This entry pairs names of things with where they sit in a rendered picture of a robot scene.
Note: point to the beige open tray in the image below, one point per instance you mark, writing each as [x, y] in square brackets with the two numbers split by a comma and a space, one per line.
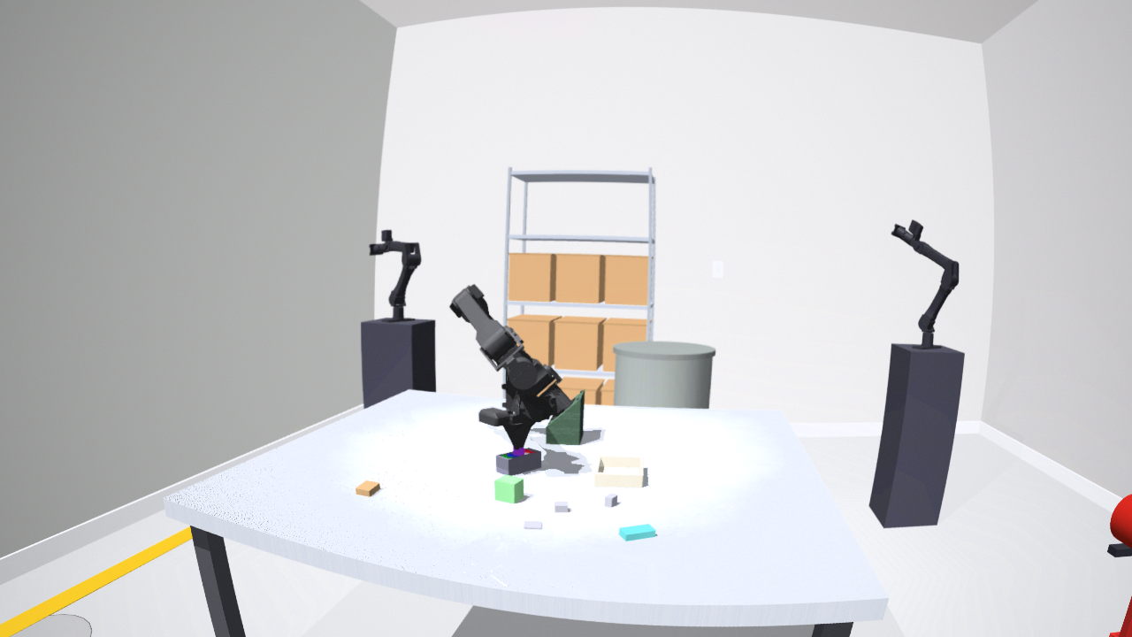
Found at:
[618, 472]

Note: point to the tan rectangular block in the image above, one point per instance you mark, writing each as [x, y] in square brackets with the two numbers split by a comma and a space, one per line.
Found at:
[368, 488]

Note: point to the cyan rectangular block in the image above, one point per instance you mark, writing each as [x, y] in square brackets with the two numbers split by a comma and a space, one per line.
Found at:
[633, 533]

